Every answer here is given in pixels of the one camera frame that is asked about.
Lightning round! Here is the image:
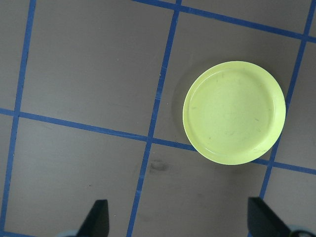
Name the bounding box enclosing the yellow round plate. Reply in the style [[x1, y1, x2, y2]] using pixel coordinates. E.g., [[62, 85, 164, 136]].
[[182, 61, 286, 165]]

